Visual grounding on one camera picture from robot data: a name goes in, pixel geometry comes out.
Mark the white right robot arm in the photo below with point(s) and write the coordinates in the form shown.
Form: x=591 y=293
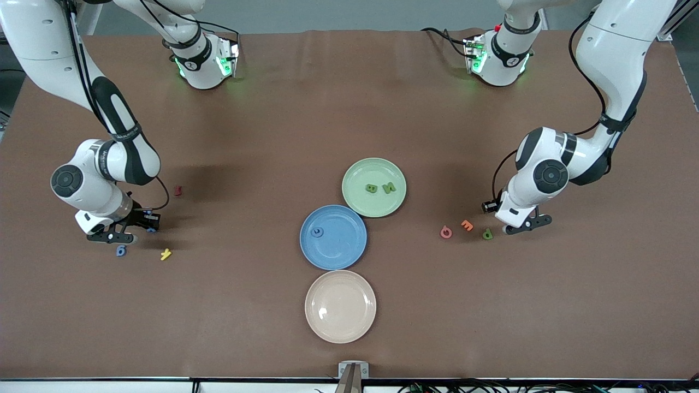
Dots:
x=33 y=43

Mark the blue foam small g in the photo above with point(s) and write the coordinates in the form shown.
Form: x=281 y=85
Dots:
x=118 y=250

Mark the yellow foam letter K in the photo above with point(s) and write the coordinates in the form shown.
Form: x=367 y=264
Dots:
x=165 y=254

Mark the white table edge rail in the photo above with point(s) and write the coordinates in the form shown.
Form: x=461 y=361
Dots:
x=109 y=387

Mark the green foam letter P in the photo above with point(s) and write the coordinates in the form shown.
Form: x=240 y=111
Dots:
x=490 y=234

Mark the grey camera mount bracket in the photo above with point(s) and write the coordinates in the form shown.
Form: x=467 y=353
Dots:
x=363 y=370

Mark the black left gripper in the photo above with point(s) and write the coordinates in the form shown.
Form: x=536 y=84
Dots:
x=497 y=203

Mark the blue plate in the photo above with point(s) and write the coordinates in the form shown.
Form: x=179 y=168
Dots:
x=338 y=251

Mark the green foam letter N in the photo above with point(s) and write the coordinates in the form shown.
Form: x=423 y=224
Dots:
x=389 y=188

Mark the green foam letter B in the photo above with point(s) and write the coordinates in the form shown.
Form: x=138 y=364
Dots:
x=371 y=189

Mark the green plate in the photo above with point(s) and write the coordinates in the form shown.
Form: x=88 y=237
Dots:
x=360 y=174

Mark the blue foam capital G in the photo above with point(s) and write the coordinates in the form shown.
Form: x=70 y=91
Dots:
x=317 y=227

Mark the aluminium frame post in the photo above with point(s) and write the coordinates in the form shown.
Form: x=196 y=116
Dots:
x=665 y=35

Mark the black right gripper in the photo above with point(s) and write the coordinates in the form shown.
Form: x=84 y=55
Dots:
x=143 y=218

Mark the orange foam letter E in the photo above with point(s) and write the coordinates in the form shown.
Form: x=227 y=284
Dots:
x=467 y=225

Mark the beige plate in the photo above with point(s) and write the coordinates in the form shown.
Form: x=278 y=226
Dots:
x=340 y=307

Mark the pink foam letter Q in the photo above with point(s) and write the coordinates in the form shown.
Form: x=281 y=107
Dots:
x=442 y=233

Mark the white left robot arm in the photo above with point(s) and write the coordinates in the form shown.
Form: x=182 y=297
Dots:
x=617 y=49

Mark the brown table cover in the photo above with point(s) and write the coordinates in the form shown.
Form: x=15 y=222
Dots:
x=164 y=327

